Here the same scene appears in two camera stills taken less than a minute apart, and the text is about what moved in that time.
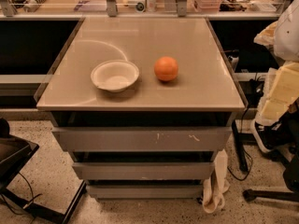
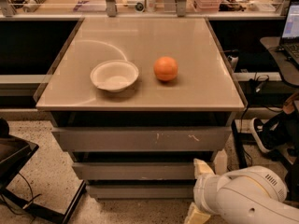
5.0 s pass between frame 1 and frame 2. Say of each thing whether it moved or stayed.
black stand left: stayed
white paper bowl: stayed
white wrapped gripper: moved
